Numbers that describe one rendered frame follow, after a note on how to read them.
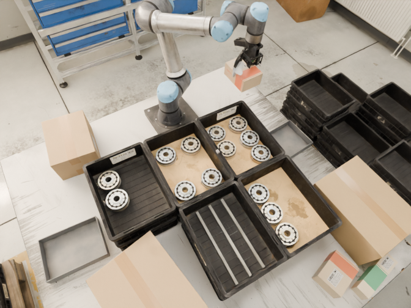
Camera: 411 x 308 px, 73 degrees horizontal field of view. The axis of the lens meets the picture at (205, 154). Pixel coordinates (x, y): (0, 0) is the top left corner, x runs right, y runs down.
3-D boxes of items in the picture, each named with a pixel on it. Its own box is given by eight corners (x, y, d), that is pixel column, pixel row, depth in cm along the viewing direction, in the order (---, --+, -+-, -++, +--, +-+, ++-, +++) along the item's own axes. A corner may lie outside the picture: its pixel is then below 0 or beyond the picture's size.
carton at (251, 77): (224, 73, 148) (225, 62, 141) (241, 66, 151) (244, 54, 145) (241, 92, 141) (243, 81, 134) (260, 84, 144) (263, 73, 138)
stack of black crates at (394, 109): (339, 131, 244) (366, 95, 206) (362, 117, 253) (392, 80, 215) (375, 164, 227) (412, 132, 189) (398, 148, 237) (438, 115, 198)
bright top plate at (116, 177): (94, 178, 134) (94, 177, 133) (114, 167, 137) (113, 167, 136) (103, 194, 129) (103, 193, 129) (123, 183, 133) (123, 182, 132)
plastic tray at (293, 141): (287, 124, 175) (289, 119, 171) (310, 146, 167) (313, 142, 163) (254, 143, 166) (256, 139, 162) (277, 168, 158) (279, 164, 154)
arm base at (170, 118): (153, 113, 170) (151, 102, 161) (174, 104, 175) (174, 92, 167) (165, 129, 163) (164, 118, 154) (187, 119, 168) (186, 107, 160)
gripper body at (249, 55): (248, 69, 131) (253, 48, 120) (237, 59, 134) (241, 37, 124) (261, 64, 133) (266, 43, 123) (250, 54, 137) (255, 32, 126)
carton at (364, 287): (361, 300, 124) (369, 299, 119) (350, 288, 127) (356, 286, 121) (390, 264, 133) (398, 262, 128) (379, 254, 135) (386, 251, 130)
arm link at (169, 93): (155, 108, 159) (151, 90, 148) (166, 93, 166) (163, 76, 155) (173, 115, 156) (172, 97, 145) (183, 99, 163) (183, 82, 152)
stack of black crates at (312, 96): (275, 118, 249) (290, 81, 210) (299, 106, 258) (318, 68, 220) (306, 150, 232) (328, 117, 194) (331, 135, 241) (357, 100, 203)
